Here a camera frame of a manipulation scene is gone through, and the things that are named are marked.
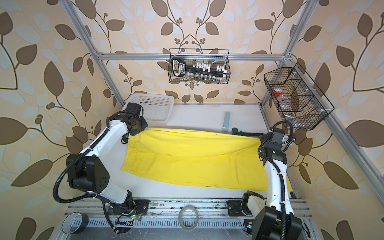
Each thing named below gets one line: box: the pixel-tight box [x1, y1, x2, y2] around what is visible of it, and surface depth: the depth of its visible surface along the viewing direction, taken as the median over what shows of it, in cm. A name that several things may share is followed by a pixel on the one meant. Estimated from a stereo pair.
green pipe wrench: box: [231, 127, 264, 136], surface depth 104 cm
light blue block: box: [223, 111, 231, 131], surface depth 110 cm
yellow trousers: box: [120, 129, 293, 192], surface depth 89 cm
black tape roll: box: [62, 212, 89, 235], surface depth 71 cm
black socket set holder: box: [171, 56, 227, 77], surface depth 84 cm
